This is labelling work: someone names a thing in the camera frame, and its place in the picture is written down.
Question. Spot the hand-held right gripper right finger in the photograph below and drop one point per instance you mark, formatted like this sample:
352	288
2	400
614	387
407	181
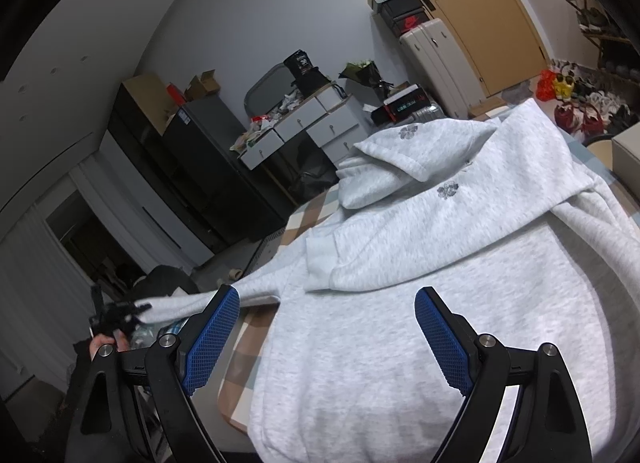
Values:
442	338

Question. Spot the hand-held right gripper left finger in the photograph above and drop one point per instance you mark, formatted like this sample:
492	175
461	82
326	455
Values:
212	338

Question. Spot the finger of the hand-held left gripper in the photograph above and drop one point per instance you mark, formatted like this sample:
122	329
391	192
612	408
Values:
122	314

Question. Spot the light grey hoodie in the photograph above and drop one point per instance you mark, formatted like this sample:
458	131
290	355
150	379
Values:
400	268

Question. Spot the person's left forearm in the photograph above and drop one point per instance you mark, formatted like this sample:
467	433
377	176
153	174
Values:
80	365

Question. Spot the person's left hand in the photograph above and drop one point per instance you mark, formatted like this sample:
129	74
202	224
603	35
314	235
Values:
94	343

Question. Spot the dark cloth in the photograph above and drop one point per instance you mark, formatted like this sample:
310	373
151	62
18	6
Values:
167	280

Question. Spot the white curtain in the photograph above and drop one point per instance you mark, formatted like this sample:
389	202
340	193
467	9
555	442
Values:
30	303

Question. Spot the black cabinet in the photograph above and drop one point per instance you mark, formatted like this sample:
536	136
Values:
200	193

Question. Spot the black trash bag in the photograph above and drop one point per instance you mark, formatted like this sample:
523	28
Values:
312	178

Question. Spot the dark grey mini fridge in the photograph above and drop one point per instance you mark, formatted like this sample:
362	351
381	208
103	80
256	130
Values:
205	133

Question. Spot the large cardboard box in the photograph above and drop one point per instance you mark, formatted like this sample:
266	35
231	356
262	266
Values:
147	100

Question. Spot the pile of papers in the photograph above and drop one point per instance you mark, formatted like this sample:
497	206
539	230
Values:
260	128

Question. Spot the black box teal print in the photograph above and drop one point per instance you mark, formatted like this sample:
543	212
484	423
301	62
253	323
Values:
405	107

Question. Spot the flat cardboard box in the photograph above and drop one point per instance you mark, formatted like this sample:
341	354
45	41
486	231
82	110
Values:
486	107

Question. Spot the grey drawer unit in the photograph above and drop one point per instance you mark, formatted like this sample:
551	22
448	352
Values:
320	123

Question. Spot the open cardboard box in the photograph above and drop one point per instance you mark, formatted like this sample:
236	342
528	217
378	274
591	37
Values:
202	85

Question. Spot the round beige stool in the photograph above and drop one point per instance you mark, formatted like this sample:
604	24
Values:
600	145

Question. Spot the red bag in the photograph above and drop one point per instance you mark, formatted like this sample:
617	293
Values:
566	119
592	122

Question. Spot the grey floor mat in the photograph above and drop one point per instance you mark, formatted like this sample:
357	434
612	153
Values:
512	93

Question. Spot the grey storage box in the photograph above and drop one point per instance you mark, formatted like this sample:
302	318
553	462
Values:
627	148

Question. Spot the white suitcase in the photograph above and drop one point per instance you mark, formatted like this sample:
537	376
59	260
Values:
440	68

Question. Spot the orange plastic bag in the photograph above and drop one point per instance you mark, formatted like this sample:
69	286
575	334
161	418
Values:
546	85

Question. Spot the bouquet in black wrapping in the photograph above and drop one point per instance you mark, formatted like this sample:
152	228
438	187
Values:
365	75

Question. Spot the yellow toy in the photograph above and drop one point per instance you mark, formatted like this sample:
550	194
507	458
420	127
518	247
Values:
565	87

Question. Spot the row of shoes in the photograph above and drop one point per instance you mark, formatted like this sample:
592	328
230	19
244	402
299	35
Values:
610	103

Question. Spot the black shoe box red logo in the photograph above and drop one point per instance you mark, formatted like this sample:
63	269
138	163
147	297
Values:
412	22

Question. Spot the wooden door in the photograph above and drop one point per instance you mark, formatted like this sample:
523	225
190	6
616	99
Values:
475	3

